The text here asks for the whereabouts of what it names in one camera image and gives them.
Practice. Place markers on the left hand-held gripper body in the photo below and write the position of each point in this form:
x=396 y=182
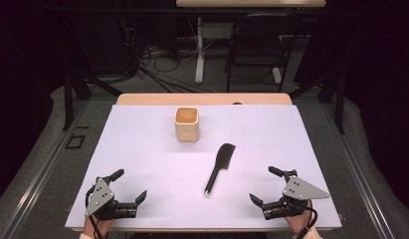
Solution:
x=101 y=195

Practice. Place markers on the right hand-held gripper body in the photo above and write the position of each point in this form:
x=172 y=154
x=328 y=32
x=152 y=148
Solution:
x=301 y=191

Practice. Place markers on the beige square cup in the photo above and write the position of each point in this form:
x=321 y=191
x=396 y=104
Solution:
x=187 y=131

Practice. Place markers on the person's left hand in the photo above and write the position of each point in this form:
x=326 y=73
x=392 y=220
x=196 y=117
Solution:
x=102 y=225

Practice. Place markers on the white table mat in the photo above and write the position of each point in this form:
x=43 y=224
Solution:
x=159 y=172

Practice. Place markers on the black metal stand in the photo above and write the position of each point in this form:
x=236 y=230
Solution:
x=68 y=99
x=339 y=99

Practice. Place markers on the wooden table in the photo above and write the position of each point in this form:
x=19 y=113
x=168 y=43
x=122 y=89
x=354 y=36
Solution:
x=202 y=99

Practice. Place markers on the black folding chair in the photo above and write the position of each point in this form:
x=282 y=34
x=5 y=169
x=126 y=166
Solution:
x=258 y=49

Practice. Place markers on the white-legged desk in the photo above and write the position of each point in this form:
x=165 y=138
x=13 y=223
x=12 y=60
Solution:
x=200 y=63

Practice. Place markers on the metal floor rail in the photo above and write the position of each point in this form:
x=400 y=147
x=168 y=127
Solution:
x=358 y=169
x=42 y=169

